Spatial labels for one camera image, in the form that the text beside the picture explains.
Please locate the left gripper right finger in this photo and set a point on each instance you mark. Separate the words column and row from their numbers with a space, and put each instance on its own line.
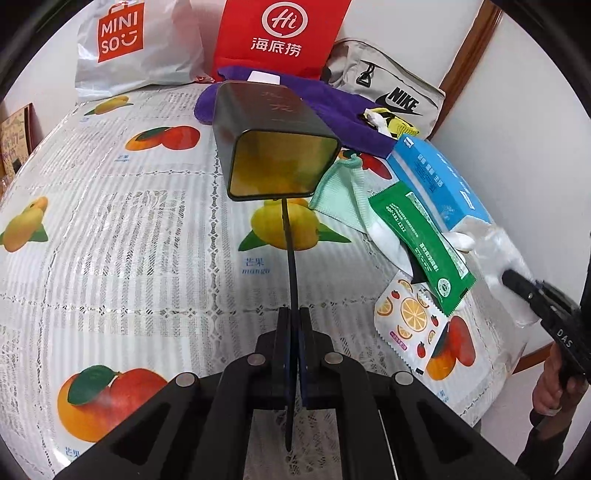
column 311, row 393

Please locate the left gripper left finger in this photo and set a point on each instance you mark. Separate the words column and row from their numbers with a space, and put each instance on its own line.
column 280, row 366

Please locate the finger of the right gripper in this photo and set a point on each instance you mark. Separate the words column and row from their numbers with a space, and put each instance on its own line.
column 519, row 284

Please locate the white tissue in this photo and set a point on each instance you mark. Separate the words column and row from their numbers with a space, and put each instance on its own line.
column 494, row 253

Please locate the white sponge block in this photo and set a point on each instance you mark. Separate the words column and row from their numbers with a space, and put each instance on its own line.
column 263, row 77

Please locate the person's dark sleeve forearm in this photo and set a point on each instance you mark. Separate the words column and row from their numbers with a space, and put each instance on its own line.
column 540, row 458

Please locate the person's right hand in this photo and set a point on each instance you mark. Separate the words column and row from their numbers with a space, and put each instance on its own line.
column 549, row 397

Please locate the fruit print sachet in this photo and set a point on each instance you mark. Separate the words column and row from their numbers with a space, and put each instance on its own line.
column 407, row 318

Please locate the green white plastic packet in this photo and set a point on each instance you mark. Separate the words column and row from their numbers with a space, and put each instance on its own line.
column 447, row 273

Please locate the blue tissue pack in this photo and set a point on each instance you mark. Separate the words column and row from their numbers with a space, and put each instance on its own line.
column 447, row 196

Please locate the mint green cloth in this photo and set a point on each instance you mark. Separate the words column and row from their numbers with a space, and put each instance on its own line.
column 342, row 194

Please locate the fruit pattern tablecloth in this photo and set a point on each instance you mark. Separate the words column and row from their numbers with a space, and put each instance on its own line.
column 142, row 270

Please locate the dark green gold tin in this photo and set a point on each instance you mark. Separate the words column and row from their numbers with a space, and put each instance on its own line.
column 270, row 144

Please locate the purple towel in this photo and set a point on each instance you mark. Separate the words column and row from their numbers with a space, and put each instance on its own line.
column 340, row 110

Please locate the grey Nike pouch bag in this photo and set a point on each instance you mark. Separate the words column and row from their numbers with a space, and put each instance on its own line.
column 360, row 68

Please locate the red Haidilao paper bag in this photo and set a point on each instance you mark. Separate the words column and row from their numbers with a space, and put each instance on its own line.
column 291, row 37

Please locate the white Miniso plastic bag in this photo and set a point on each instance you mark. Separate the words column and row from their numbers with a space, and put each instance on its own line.
column 127, row 45

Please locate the brown framed picture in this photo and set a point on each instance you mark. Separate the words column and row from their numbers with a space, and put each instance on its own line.
column 16, row 140

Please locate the brown wooden door frame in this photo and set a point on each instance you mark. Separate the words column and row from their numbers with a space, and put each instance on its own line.
column 468, row 57

